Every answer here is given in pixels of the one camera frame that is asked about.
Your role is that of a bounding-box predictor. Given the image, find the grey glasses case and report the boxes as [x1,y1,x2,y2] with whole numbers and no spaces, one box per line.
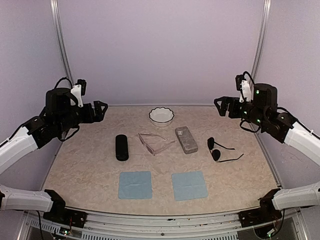
[175,126,198,155]

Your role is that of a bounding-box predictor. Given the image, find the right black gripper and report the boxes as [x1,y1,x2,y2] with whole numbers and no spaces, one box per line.
[214,95,268,128]

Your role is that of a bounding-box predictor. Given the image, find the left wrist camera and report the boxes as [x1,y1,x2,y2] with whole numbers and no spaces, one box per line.
[70,79,87,108]

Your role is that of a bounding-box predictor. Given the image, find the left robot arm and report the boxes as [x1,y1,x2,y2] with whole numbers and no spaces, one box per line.
[0,84,108,223]

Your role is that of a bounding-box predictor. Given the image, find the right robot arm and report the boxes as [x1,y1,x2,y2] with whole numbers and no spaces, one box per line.
[213,83,320,222]

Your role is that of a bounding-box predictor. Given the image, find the black glasses case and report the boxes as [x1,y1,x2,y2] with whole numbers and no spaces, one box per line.
[115,134,129,162]

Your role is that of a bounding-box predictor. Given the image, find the aluminium frame post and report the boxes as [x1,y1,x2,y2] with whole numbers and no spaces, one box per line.
[49,0,74,86]
[251,0,272,79]

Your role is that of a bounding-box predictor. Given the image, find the left aluminium frame post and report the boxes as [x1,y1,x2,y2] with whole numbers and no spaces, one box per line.
[49,0,74,86]

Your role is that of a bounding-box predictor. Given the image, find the front aluminium rail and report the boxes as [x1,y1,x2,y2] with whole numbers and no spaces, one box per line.
[17,209,308,240]

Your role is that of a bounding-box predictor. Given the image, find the right aluminium frame post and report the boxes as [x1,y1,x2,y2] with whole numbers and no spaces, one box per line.
[251,0,272,79]

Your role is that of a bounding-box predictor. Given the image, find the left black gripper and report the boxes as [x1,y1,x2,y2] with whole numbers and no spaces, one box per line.
[55,100,108,134]

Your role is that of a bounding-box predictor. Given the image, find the clear frame glasses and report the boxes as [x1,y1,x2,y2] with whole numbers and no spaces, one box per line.
[138,133,177,156]

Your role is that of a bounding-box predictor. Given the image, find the white scalloped bowl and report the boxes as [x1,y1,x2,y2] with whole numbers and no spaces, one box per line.
[148,107,175,127]

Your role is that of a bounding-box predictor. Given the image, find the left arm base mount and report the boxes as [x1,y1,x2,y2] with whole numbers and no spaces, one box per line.
[43,189,87,229]

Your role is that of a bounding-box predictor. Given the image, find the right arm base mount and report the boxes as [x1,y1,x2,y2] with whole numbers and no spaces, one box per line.
[238,188,283,228]

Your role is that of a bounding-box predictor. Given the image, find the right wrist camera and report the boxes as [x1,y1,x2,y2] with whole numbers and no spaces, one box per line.
[235,71,253,103]

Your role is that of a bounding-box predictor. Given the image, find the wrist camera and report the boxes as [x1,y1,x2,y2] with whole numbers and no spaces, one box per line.
[70,79,87,108]
[235,71,253,103]

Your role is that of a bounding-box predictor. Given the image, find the black aviator sunglasses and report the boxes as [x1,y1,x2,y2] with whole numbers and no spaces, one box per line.
[207,137,244,163]

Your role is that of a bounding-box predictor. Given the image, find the blue cleaning cloth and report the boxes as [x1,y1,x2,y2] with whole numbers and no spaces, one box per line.
[171,171,209,202]
[118,171,153,200]

